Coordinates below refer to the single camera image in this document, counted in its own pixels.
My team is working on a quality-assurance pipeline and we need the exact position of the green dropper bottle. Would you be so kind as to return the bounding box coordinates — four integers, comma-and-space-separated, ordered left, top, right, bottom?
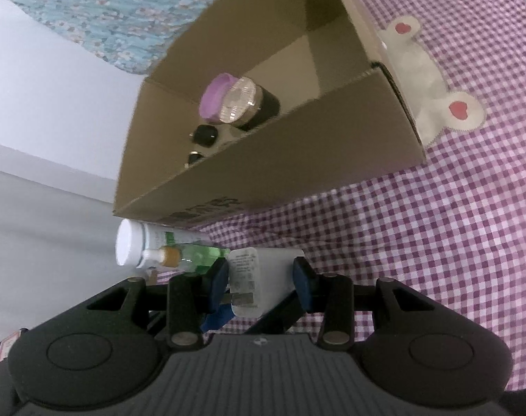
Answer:
141, 244, 230, 273

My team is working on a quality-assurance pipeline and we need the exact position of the purple plastic lid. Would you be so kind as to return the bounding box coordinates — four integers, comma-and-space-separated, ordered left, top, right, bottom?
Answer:
199, 72, 239, 124

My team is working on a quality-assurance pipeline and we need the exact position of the black oval case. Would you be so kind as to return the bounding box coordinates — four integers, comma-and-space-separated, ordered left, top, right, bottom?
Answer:
190, 124, 219, 148

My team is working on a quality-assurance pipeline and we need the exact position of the gold lid black jar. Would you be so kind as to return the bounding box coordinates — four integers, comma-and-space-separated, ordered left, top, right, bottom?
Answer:
219, 77, 281, 131

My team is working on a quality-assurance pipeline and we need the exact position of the white supplement bottle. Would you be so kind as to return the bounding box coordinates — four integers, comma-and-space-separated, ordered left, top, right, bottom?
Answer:
115, 219, 211, 269

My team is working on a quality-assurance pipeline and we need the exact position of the brown cardboard box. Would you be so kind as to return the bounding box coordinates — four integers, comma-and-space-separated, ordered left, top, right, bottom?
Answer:
113, 0, 425, 226

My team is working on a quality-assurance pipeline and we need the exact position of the purple checkered tablecloth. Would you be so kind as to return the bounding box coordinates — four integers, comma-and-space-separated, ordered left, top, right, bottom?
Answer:
149, 0, 526, 391

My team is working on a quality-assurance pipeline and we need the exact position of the black lipstick tube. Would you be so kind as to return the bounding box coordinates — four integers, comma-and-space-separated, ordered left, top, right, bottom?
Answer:
185, 150, 206, 168

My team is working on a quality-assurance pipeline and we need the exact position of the white charger plug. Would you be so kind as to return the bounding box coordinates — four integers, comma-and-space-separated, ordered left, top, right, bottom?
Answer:
226, 247, 305, 319

